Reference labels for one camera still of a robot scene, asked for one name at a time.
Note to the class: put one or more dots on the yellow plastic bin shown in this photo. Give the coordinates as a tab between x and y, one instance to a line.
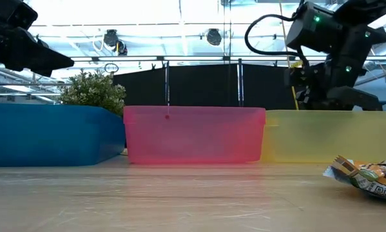
324	138

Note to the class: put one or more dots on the black backdrop panel with stand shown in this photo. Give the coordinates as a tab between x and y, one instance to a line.
205	87

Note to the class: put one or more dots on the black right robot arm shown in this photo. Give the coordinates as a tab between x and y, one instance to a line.
315	29

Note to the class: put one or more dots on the orange wrapper granola bar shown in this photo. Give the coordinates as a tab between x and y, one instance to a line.
373	177

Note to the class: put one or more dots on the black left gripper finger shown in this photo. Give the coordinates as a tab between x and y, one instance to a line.
34	58

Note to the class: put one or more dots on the black ceiling spotlight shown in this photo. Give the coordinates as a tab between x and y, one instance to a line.
214	37
112	38

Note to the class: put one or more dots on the blue plastic bin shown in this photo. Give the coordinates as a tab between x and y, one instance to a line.
51	135

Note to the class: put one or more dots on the small potted green plant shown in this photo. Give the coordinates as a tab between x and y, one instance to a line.
92	90

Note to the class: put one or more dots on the red plastic bin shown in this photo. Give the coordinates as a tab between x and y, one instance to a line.
192	138

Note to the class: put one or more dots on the small yellow tag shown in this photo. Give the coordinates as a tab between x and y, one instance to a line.
296	64

